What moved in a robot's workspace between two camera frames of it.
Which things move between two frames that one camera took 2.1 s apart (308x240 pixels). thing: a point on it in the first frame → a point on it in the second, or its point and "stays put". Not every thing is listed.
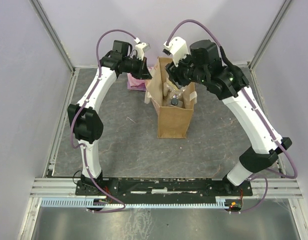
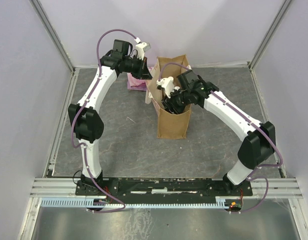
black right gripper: (174, 72) → (168, 104)
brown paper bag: (172, 122) stays put
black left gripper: (143, 72) stays put
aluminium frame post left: (42, 16) stays put
